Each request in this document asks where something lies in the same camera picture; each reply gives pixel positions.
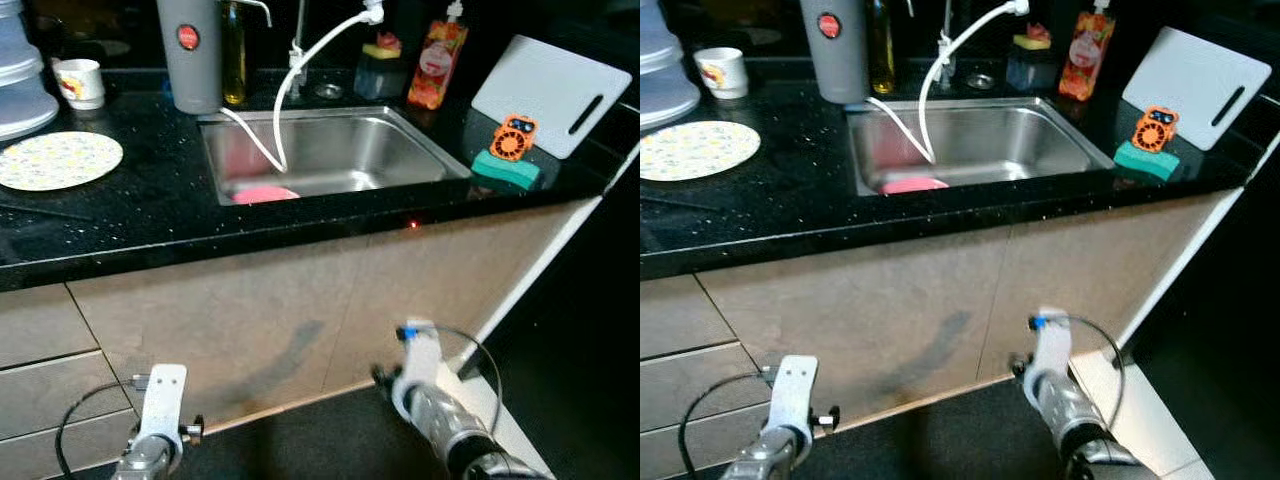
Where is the pink plate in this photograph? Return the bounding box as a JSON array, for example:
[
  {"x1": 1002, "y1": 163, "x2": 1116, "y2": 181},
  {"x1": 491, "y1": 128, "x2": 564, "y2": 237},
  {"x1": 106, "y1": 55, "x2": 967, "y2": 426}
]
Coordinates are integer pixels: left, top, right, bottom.
[
  {"x1": 880, "y1": 177, "x2": 951, "y2": 195},
  {"x1": 232, "y1": 184, "x2": 301, "y2": 206}
]

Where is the yellow floral plate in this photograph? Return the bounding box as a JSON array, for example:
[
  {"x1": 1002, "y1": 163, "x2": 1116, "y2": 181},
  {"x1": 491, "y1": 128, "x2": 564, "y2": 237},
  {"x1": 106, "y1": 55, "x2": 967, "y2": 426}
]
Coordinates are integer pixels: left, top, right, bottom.
[
  {"x1": 640, "y1": 120, "x2": 761, "y2": 183},
  {"x1": 0, "y1": 130, "x2": 124, "y2": 192}
]

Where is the beige kitchen base cabinet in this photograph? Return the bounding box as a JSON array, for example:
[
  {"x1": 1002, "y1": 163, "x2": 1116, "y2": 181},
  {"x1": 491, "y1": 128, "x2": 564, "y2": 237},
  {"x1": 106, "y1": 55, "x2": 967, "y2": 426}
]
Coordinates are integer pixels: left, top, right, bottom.
[
  {"x1": 640, "y1": 185, "x2": 1246, "y2": 480},
  {"x1": 0, "y1": 195, "x2": 606, "y2": 480}
]

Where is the stainless steel sink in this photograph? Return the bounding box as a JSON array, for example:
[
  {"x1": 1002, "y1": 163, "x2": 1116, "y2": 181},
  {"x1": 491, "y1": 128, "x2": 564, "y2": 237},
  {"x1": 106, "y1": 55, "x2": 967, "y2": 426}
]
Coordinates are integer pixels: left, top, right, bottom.
[
  {"x1": 197, "y1": 105, "x2": 473, "y2": 208},
  {"x1": 845, "y1": 97, "x2": 1116, "y2": 198}
]

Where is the green sponge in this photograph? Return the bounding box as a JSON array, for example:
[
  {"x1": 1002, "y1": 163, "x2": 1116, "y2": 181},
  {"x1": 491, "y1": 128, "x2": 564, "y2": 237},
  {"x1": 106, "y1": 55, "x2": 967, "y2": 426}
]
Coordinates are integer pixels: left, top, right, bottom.
[
  {"x1": 470, "y1": 148, "x2": 543, "y2": 193},
  {"x1": 1113, "y1": 140, "x2": 1181, "y2": 183}
]

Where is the dark sponge holder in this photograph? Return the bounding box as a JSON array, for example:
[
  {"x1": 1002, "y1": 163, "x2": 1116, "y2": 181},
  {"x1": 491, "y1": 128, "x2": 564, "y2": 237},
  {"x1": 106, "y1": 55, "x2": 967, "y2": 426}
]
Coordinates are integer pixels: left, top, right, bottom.
[
  {"x1": 355, "y1": 50, "x2": 408, "y2": 101},
  {"x1": 1005, "y1": 45, "x2": 1056, "y2": 93}
]

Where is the orange floral soap dispenser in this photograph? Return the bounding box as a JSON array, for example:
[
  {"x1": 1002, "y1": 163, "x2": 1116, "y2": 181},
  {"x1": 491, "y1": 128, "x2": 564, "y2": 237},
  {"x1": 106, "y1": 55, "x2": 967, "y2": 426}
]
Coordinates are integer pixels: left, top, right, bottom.
[
  {"x1": 1058, "y1": 0, "x2": 1118, "y2": 102},
  {"x1": 406, "y1": 0, "x2": 469, "y2": 111}
]

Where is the white cutting board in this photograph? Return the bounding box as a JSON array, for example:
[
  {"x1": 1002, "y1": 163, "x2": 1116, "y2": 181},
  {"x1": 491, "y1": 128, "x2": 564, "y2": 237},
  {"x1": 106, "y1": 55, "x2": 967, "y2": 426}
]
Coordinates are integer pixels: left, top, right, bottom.
[
  {"x1": 1122, "y1": 27, "x2": 1273, "y2": 151},
  {"x1": 470, "y1": 35, "x2": 634, "y2": 161}
]

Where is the glass oil bottle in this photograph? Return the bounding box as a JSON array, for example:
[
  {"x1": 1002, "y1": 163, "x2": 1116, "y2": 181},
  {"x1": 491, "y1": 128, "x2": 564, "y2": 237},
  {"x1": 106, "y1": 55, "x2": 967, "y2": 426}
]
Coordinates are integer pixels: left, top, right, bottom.
[
  {"x1": 222, "y1": 0, "x2": 248, "y2": 107},
  {"x1": 868, "y1": 0, "x2": 896, "y2": 96}
]

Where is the grey pitcher with red logo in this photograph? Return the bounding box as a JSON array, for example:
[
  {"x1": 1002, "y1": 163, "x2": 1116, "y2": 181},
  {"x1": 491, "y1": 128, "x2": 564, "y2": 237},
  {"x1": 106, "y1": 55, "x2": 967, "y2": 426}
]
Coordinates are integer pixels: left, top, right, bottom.
[
  {"x1": 155, "y1": 0, "x2": 226, "y2": 115},
  {"x1": 800, "y1": 0, "x2": 869, "y2": 104}
]

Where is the white printed cup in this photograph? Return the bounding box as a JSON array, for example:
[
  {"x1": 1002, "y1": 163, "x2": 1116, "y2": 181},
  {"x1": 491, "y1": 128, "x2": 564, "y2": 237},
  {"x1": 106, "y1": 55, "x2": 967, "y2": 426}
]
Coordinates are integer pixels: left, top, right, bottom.
[
  {"x1": 693, "y1": 47, "x2": 749, "y2": 100},
  {"x1": 52, "y1": 58, "x2": 106, "y2": 111}
]

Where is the white tiered food container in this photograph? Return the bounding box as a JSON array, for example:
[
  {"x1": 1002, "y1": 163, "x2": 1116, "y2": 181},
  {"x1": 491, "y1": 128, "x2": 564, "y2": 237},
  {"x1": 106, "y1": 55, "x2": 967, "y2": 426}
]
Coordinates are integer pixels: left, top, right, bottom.
[
  {"x1": 0, "y1": 0, "x2": 59, "y2": 141},
  {"x1": 640, "y1": 0, "x2": 701, "y2": 129}
]

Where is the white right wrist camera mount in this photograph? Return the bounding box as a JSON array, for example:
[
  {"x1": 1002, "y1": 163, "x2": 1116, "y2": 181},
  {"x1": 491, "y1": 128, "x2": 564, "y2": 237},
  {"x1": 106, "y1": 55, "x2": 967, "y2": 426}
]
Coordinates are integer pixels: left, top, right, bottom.
[
  {"x1": 398, "y1": 318, "x2": 446, "y2": 396},
  {"x1": 1030, "y1": 308, "x2": 1073, "y2": 386}
]

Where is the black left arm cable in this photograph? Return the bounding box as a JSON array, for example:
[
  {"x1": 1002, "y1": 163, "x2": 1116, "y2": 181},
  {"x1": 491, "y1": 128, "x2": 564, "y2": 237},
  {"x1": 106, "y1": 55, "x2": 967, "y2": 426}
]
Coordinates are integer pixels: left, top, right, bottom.
[
  {"x1": 55, "y1": 375, "x2": 151, "y2": 480},
  {"x1": 678, "y1": 370, "x2": 776, "y2": 480}
]

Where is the white faucet hose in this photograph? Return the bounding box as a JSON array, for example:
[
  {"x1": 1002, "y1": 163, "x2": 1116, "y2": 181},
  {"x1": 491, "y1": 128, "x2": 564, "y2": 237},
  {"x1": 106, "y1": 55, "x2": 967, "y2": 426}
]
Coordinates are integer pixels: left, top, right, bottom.
[
  {"x1": 218, "y1": 0, "x2": 386, "y2": 173},
  {"x1": 865, "y1": 0, "x2": 1031, "y2": 166}
]

